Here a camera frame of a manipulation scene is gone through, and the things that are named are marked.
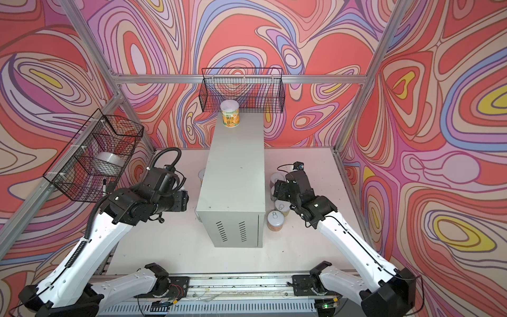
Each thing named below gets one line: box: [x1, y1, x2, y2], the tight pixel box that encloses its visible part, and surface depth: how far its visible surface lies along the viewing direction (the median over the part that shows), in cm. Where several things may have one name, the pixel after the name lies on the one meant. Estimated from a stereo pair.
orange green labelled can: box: [220, 99, 240, 129], surface depth 79 cm
